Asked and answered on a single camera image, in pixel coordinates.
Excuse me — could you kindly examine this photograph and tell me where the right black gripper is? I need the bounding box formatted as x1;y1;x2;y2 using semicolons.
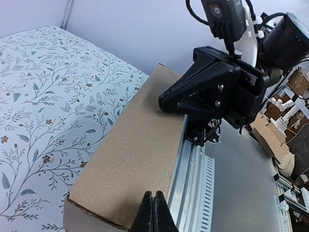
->
158;13;309;128

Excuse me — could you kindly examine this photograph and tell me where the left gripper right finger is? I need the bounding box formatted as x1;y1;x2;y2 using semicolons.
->
153;191;178;232

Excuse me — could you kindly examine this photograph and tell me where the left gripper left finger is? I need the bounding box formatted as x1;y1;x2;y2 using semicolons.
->
130;191;154;232

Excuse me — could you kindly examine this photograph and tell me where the brown cardboard paper box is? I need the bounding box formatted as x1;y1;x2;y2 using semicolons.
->
63;64;184;232

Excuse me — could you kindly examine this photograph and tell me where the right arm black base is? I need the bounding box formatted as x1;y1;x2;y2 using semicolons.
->
184;116;222;147

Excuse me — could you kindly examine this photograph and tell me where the stacked cardboard pieces background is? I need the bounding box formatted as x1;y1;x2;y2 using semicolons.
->
251;67;309;164

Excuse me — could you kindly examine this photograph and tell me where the black office chair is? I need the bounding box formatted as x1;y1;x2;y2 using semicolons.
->
287;124;309;181

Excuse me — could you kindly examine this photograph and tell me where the floral patterned table mat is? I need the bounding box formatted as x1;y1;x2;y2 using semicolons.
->
0;26;148;232

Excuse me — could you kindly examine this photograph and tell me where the front aluminium rail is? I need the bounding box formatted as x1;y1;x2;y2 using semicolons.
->
167;116;215;232

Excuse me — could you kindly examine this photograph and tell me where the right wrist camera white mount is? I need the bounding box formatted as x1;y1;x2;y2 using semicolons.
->
201;0;263;67

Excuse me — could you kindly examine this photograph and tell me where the left aluminium frame post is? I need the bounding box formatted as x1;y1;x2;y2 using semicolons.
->
60;0;75;30

